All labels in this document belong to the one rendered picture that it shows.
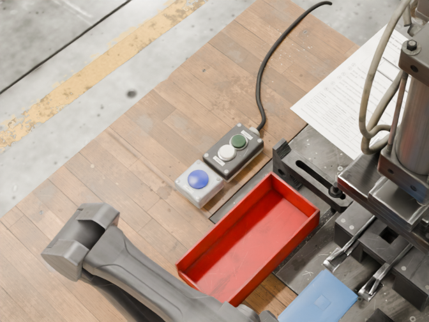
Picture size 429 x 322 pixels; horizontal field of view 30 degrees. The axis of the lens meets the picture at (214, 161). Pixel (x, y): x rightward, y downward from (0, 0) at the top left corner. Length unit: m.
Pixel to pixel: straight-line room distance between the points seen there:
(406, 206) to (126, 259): 0.43
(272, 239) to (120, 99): 1.41
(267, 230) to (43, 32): 1.74
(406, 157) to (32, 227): 0.76
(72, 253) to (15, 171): 1.70
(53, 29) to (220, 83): 1.45
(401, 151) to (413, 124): 0.08
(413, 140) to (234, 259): 0.52
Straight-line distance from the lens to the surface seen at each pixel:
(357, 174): 1.28
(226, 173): 1.52
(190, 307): 1.04
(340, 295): 1.34
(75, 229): 1.11
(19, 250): 1.56
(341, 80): 1.67
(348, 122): 1.61
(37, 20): 3.09
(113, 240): 1.05
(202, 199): 1.50
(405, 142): 1.09
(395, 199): 1.22
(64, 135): 2.76
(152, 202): 1.54
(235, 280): 1.45
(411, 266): 1.39
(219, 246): 1.48
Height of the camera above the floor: 2.25
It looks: 60 degrees down
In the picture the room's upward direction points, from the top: 9 degrees counter-clockwise
